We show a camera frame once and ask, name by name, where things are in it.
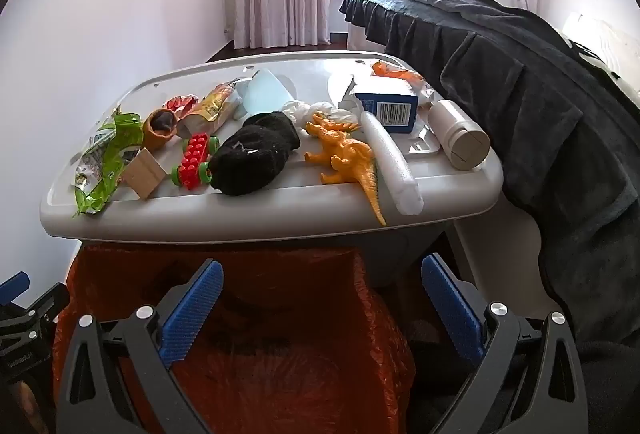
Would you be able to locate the yellow snack bag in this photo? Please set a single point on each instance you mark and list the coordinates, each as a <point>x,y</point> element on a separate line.
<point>215,106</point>

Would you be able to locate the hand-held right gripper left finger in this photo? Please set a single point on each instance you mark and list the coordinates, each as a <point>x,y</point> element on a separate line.
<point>192,309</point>

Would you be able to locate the white pillow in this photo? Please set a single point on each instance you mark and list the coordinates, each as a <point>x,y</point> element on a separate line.
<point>610,43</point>

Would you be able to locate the small wooden block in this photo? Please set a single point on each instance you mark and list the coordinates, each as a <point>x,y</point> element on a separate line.
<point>145,171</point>

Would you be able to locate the black knitted sock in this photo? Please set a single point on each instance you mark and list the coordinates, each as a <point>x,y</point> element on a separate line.
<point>250,153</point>

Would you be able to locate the white plastic bottle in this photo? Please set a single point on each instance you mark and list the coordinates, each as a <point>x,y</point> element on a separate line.
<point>455,123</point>

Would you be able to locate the orange and white wrapper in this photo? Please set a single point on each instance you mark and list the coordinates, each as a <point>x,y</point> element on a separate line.
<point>395,72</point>

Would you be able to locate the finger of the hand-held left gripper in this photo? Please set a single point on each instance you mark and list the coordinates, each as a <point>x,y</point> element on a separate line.
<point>16,286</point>

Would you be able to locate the person's left hand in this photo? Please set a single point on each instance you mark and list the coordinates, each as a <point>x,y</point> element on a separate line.
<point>25,406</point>

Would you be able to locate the person's black clothing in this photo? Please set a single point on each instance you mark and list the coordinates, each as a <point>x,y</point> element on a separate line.
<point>610,394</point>

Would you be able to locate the white foam tube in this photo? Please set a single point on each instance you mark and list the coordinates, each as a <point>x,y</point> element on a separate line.
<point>395,163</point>

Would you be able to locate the red toy block car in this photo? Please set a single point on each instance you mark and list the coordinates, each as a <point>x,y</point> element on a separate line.
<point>195,158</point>

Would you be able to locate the orange plastic trash bag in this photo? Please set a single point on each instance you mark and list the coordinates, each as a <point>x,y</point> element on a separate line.
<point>280,364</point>

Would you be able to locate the red crumpled wrapper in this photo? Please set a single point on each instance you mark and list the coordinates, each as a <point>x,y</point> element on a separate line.
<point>182,103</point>

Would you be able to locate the grey plastic storage box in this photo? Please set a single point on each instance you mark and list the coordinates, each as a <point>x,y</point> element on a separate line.
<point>260,219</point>

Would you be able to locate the blue and white carton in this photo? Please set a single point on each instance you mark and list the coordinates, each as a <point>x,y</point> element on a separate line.
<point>385,111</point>

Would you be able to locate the white tissue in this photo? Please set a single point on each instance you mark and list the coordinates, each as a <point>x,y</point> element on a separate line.
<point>300,111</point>

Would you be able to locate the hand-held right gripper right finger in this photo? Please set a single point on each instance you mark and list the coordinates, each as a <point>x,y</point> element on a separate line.
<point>450,309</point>

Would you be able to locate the orange toy dinosaur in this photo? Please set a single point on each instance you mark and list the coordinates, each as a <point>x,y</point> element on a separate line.
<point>350,153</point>

